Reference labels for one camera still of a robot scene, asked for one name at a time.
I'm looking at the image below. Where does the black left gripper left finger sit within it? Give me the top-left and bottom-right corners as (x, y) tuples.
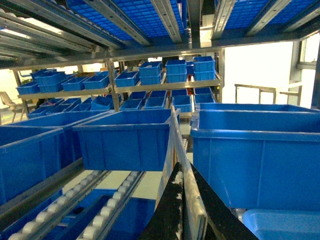
(139, 162), (184, 240)

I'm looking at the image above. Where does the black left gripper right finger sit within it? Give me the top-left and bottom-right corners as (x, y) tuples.
(191, 165), (257, 240)

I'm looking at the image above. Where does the roller conveyor track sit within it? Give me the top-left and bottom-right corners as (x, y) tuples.
(7, 169), (146, 240)

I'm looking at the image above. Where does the light blue plastic tray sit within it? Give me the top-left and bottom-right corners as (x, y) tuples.
(242, 209), (320, 240)

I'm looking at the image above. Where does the blue bin right shelf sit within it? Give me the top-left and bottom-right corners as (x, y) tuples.
(190, 110), (320, 211)

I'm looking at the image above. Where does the blue bin shelf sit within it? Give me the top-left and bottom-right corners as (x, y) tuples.
(190, 110), (320, 211)
(0, 125), (63, 205)
(72, 109), (171, 172)

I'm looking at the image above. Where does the blue bin centre shelf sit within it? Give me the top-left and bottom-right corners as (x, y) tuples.
(72, 109), (171, 172)

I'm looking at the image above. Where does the wooden top metal table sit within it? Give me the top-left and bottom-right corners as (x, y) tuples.
(234, 81), (303, 106)

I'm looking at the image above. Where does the blue bin left shelf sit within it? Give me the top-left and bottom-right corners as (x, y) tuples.
(0, 125), (63, 205)

